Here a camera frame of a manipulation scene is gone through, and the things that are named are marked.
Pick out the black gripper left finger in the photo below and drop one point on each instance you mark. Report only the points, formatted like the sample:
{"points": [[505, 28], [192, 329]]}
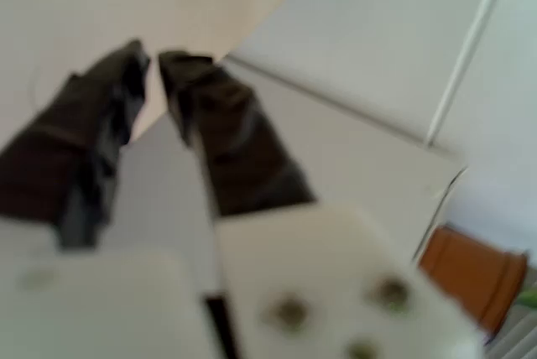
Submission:
{"points": [[54, 166]]}

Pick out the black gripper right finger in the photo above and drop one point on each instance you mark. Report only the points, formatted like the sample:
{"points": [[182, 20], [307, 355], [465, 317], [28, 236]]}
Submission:
{"points": [[235, 132]]}

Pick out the terracotta flower pot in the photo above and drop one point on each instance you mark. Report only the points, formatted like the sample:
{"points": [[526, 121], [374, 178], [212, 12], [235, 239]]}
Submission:
{"points": [[470, 275]]}

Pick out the white radiator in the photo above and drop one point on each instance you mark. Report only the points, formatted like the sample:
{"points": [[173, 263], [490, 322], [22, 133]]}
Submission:
{"points": [[518, 336]]}

